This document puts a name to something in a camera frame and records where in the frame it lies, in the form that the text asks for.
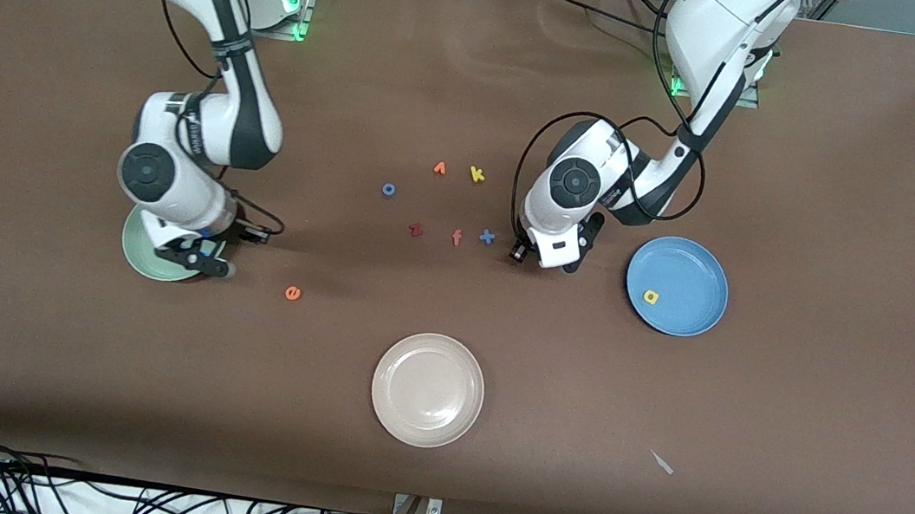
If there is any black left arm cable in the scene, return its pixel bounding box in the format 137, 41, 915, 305
505, 0, 728, 270

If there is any green plate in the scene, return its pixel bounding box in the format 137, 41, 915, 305
117, 204, 232, 290

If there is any brown table cover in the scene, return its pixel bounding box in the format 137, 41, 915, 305
0, 0, 915, 514

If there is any beige plate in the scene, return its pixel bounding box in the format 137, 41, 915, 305
365, 327, 491, 455

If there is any silver metal bracket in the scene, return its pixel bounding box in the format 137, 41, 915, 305
391, 492, 445, 514

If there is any blue plate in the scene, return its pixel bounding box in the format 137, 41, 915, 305
620, 231, 736, 342

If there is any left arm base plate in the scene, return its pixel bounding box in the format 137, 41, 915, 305
667, 20, 770, 110

